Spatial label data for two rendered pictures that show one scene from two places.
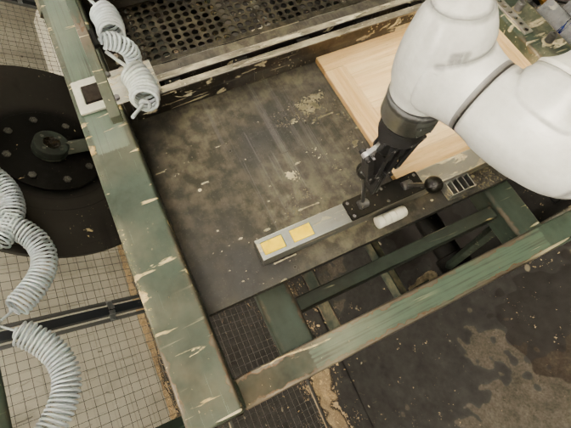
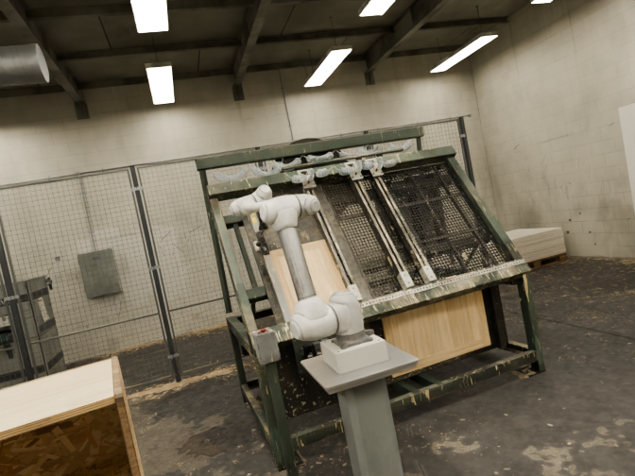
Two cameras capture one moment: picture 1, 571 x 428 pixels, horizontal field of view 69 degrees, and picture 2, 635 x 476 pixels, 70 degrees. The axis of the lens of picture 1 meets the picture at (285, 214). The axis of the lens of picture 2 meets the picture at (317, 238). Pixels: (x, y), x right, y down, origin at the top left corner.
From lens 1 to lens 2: 2.90 m
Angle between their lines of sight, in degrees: 42
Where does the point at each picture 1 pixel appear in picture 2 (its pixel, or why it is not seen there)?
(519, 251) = (235, 274)
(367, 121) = not seen: hidden behind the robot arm
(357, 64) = (320, 251)
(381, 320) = (223, 231)
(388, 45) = (329, 264)
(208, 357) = (223, 190)
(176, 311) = (235, 185)
